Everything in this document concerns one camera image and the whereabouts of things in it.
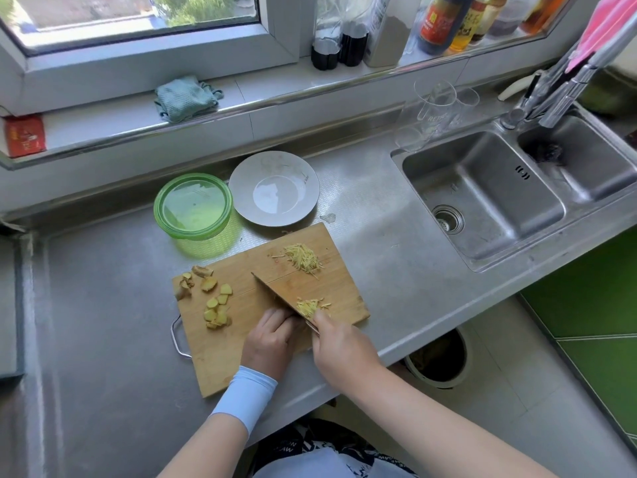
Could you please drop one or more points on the person's right hand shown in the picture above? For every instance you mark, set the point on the person's right hand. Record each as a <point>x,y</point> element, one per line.
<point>343,355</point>

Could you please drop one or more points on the person's left hand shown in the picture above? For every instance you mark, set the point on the person's left hand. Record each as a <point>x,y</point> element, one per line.
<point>268,345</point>

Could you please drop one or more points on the person's left fingers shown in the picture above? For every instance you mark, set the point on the person's left fingers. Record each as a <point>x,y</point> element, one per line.
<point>281,321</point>

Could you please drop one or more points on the person's right fingers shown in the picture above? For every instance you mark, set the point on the person's right fingers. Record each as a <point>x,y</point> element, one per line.
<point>322,323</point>

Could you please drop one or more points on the steel kitchen cleaver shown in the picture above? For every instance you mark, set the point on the steel kitchen cleaver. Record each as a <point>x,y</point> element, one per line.
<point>278,296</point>

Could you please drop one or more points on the person's right forearm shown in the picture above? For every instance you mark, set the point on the person's right forearm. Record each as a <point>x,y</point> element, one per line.
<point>438,433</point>

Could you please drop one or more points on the person's left forearm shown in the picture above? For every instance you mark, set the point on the person's left forearm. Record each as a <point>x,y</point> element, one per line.
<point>229,423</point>

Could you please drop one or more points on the small heap of shredded ginger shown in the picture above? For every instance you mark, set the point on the small heap of shredded ginger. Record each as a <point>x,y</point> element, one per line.
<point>308,307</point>

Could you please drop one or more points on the wooden cutting board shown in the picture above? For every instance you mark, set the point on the wooden cutting board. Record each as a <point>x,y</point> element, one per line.
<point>249,303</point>

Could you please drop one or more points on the pile of ginger slices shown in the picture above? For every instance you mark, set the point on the pile of ginger slices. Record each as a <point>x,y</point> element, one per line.
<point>218,306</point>

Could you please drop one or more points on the pile of shredded ginger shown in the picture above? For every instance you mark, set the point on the pile of shredded ginger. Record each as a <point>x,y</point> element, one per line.
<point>302,257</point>

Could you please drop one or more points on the ginger root piece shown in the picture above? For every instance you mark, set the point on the ginger root piece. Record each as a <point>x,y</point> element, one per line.
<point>182,286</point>

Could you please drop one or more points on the round waste bin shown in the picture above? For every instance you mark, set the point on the round waste bin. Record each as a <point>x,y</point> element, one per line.
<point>438,360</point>

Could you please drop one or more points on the person's patterned apron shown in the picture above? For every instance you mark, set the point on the person's patterned apron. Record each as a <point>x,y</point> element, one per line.
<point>328,453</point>

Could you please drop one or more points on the grey round plate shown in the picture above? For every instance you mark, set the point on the grey round plate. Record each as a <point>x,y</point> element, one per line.
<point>273,189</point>

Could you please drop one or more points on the green lidded container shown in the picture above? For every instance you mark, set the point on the green lidded container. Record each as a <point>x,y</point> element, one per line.
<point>194,209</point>

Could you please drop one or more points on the sink drain strainer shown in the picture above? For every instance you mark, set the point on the sink drain strainer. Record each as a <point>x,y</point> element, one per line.
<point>448,219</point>

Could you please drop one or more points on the clear glass lying down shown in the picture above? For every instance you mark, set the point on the clear glass lying down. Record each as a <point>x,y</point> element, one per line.
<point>412,139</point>

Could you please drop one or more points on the stainless steel double sink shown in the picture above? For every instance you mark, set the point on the stainless steel double sink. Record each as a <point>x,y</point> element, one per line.
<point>487,194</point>

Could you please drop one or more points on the blue folded cloth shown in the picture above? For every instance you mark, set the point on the blue folded cloth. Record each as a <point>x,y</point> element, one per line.
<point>185,98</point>

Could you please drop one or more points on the tall clear drinking glass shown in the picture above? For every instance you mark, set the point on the tall clear drinking glass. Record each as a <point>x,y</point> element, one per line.
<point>436,106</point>

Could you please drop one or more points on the short clear drinking glass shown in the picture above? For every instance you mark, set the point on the short clear drinking glass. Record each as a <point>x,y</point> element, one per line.
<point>465,106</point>

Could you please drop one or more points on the green cabinet door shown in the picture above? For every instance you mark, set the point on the green cabinet door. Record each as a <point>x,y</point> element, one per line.
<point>592,313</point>

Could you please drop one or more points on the black-based clear bottle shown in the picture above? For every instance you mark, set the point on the black-based clear bottle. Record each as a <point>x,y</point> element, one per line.
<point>326,49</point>
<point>354,44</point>

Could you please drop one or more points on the dark scrubber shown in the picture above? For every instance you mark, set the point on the dark scrubber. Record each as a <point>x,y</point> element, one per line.
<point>550,153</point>

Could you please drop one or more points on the white carton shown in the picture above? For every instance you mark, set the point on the white carton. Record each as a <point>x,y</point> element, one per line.
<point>390,34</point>

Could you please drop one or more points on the small red box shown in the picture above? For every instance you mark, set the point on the small red box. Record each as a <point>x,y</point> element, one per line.
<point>25,136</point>

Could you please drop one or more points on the dark sauce bottle red label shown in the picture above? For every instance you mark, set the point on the dark sauce bottle red label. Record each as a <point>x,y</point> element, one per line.
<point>440,24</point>

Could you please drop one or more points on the yellow oil bottle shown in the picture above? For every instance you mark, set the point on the yellow oil bottle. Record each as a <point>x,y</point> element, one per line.
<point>468,29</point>

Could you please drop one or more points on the chrome kitchen faucet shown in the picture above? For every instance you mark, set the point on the chrome kitchen faucet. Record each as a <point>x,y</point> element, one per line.
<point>562,89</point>

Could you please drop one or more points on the amber liquid bottle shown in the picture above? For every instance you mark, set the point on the amber liquid bottle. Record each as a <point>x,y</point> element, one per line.
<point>542,12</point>

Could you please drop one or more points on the pink plastic item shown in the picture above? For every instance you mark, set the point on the pink plastic item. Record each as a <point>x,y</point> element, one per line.
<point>604,24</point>

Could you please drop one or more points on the window frame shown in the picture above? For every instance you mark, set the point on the window frame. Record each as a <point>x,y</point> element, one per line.
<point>149,49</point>

